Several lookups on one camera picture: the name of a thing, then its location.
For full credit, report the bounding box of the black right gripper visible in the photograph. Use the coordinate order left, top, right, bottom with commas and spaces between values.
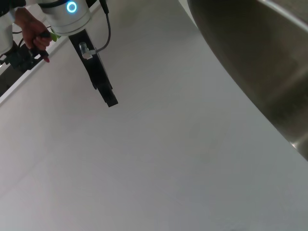
68, 29, 120, 109

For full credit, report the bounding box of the green black control handle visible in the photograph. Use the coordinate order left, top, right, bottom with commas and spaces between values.
39, 26, 62, 42

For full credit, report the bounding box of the stainless steel mixing bowl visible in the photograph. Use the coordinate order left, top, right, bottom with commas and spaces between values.
187, 0, 308, 162

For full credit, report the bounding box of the person's hand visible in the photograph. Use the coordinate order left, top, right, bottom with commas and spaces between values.
14, 7, 52, 64

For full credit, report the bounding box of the black clamp device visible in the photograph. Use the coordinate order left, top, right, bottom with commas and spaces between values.
0, 39, 49, 73

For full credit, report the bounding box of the grey right gripper cable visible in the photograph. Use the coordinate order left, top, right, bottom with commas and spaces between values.
78, 0, 112, 60

